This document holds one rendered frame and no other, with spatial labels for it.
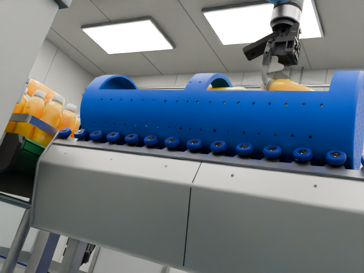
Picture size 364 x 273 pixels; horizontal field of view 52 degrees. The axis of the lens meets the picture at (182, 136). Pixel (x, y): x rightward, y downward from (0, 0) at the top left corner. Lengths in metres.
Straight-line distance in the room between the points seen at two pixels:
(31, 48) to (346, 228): 0.72
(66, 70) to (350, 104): 6.15
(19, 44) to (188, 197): 0.53
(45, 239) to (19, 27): 0.74
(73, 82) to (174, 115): 5.86
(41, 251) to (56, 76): 5.53
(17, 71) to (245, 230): 0.60
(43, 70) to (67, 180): 5.34
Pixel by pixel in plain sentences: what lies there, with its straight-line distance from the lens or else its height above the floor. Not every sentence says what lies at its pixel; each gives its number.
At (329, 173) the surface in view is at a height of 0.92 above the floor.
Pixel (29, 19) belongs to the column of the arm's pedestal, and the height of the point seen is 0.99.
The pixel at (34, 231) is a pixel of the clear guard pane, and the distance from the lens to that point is 1.88.
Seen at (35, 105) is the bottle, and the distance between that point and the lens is 1.50.
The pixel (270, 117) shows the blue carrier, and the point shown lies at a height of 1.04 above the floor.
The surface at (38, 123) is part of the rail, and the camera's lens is 1.40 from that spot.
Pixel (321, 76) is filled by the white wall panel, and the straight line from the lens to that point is 5.18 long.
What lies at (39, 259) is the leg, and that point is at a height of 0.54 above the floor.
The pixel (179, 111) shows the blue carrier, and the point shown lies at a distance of 1.09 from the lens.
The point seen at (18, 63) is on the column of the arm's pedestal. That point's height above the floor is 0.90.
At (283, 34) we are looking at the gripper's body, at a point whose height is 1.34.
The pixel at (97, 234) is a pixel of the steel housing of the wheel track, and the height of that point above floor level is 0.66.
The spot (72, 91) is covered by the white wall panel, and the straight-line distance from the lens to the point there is 6.88.
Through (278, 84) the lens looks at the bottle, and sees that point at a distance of 1.07.
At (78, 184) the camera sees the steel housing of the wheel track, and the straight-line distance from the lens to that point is 1.22.
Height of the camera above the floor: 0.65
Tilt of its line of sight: 18 degrees up
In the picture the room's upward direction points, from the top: 16 degrees clockwise
